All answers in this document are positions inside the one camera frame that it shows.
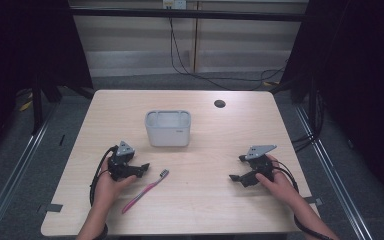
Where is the grey toothbrush holder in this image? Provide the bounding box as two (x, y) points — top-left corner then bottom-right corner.
(144, 109), (192, 148)

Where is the black cable on floor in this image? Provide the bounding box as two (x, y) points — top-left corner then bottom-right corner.
(168, 17), (288, 92)

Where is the black metal stand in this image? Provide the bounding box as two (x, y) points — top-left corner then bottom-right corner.
(31, 73), (45, 136)

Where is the person's right hand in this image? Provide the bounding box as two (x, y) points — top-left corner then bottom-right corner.
(255, 154), (301, 206)

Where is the bundle of black cables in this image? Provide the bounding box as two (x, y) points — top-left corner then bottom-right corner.
(291, 89), (325, 153)

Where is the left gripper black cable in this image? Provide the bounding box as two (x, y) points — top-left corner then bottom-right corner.
(89, 145), (119, 240)

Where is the white wall socket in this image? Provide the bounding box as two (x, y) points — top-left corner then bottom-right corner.
(162, 0), (188, 10)

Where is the person's left hand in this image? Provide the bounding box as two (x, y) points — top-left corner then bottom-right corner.
(93, 159), (138, 209)

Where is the yellow floor marker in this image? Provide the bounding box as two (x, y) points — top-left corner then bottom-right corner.
(19, 99), (34, 112)

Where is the black horizontal frame bar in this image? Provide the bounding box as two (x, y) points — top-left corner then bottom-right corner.
(69, 8), (309, 23)

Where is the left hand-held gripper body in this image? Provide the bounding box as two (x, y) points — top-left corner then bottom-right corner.
(108, 140), (138, 183)

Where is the pink toothbrush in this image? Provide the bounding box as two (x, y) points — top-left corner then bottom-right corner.
(121, 168), (170, 215)

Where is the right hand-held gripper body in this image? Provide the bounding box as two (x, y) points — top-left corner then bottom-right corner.
(244, 144), (278, 183)

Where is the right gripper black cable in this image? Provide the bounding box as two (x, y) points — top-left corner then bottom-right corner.
(271, 160), (335, 240)

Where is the metal floor rail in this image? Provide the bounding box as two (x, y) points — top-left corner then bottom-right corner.
(0, 103), (60, 240)
(294, 104), (375, 240)

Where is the dark curtain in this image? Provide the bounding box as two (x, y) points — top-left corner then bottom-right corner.
(279, 0), (384, 204)
(0, 0), (94, 164)

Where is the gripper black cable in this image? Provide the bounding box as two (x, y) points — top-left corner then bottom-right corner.
(271, 160), (335, 240)
(89, 145), (119, 240)

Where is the grey tape strip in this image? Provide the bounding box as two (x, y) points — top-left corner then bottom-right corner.
(36, 203), (64, 215)
(304, 196), (324, 206)

